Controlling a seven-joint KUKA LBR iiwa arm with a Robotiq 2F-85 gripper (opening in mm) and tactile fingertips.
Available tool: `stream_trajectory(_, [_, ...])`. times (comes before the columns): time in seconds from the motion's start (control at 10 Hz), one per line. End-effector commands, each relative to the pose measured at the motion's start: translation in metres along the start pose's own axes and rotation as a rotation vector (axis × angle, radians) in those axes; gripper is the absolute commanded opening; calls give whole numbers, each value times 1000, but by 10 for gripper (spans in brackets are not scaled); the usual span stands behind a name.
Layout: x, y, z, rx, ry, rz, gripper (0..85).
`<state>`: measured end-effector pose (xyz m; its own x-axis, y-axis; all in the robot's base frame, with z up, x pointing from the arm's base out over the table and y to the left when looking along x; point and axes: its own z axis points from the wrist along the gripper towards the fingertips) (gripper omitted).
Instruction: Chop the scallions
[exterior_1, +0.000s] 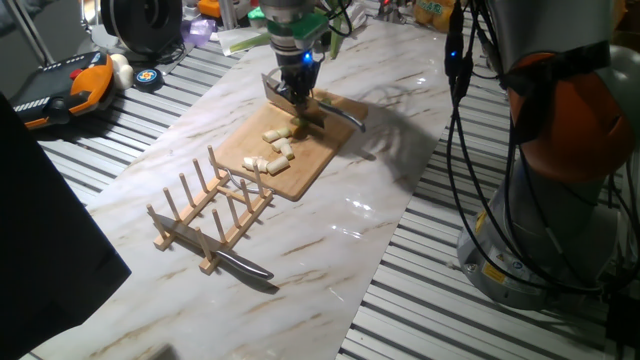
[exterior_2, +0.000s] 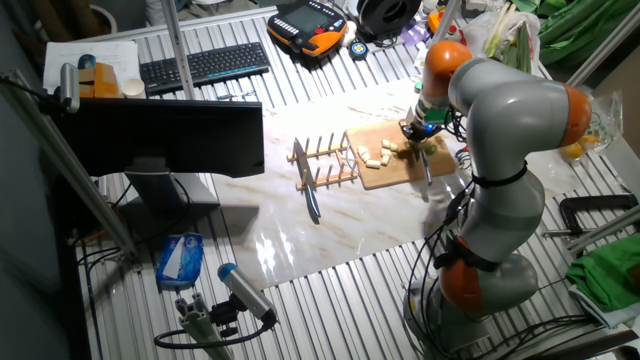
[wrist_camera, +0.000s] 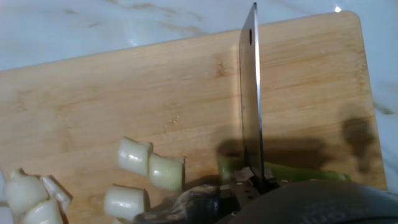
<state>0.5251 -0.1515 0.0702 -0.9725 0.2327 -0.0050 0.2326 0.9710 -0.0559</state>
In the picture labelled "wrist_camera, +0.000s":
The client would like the white scallion root bulb piece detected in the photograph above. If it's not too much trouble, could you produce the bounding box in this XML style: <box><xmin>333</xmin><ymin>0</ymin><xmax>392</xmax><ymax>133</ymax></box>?
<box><xmin>3</xmin><ymin>168</ymin><xmax>50</xmax><ymax>216</ymax></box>

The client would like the wooden cutting board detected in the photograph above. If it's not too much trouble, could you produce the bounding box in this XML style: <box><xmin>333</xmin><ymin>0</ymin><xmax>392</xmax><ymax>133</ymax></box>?
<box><xmin>0</xmin><ymin>11</ymin><xmax>388</xmax><ymax>224</ymax></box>

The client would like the steel cleaver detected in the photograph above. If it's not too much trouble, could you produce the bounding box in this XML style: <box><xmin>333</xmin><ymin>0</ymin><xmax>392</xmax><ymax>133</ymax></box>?
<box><xmin>238</xmin><ymin>2</ymin><xmax>266</xmax><ymax>187</ymax></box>

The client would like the single white green scallion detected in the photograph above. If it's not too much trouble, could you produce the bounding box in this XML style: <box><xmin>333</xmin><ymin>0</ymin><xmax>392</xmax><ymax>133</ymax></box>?
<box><xmin>264</xmin><ymin>161</ymin><xmax>352</xmax><ymax>183</ymax></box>

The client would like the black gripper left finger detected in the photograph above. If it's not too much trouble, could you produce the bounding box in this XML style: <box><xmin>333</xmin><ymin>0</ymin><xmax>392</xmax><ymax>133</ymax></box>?
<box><xmin>133</xmin><ymin>167</ymin><xmax>252</xmax><ymax>224</ymax></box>

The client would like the short pale green scallion piece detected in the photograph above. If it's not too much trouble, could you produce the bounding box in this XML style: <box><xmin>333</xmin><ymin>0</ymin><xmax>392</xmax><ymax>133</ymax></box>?
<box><xmin>216</xmin><ymin>154</ymin><xmax>247</xmax><ymax>184</ymax></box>
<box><xmin>148</xmin><ymin>152</ymin><xmax>187</xmax><ymax>193</ymax></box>

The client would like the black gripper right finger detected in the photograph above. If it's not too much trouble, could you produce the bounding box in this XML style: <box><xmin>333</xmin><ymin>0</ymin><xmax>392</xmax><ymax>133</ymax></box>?
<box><xmin>241</xmin><ymin>169</ymin><xmax>282</xmax><ymax>206</ymax></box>

